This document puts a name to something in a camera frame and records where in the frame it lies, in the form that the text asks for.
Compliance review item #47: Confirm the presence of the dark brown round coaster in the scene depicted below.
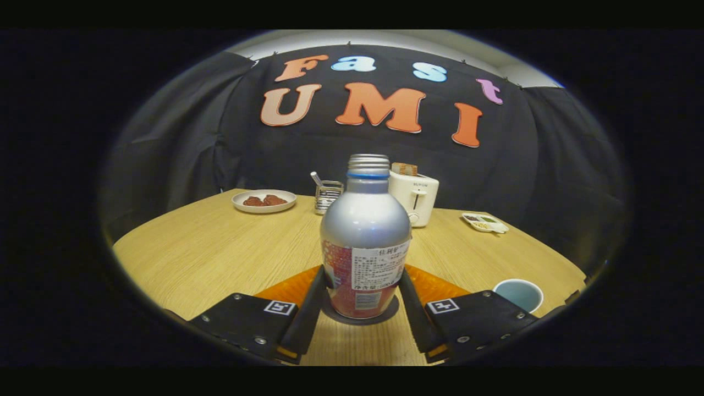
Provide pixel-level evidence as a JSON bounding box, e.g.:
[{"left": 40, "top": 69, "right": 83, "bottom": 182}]
[{"left": 321, "top": 294, "right": 400, "bottom": 326}]

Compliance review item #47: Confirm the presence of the silver bottle with red label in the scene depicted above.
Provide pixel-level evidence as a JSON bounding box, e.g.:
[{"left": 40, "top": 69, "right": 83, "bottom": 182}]
[{"left": 320, "top": 154, "right": 412, "bottom": 320}]

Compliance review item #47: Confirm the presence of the white sectioned dish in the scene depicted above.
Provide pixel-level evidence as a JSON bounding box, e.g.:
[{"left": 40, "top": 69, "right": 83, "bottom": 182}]
[{"left": 461, "top": 212, "right": 509, "bottom": 234}]

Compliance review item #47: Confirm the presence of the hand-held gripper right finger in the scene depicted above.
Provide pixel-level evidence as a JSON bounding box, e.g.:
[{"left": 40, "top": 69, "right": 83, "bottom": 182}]
[{"left": 397, "top": 267, "right": 541, "bottom": 364}]

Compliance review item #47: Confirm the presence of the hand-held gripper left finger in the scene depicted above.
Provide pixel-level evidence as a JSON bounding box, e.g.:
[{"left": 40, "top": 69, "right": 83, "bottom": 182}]
[{"left": 187, "top": 266, "right": 326, "bottom": 365}]

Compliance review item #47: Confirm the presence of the metal wire holder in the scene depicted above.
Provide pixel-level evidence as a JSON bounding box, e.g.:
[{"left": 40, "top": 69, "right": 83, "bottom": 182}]
[{"left": 311, "top": 172, "right": 344, "bottom": 215}]

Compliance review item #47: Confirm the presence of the wooden table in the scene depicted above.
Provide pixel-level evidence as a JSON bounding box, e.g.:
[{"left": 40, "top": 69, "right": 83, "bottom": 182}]
[{"left": 112, "top": 189, "right": 588, "bottom": 366}]

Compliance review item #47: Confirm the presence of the white round plate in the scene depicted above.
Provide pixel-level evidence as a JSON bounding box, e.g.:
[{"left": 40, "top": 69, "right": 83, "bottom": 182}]
[{"left": 232, "top": 189, "right": 298, "bottom": 214}]

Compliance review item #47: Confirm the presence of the white toaster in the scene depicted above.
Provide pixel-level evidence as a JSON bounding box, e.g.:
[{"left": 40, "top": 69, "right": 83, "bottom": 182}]
[{"left": 388, "top": 170, "right": 440, "bottom": 228}]

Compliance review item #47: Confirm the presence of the white cup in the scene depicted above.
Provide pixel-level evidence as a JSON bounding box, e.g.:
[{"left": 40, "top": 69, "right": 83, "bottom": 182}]
[{"left": 492, "top": 279, "right": 545, "bottom": 314}]

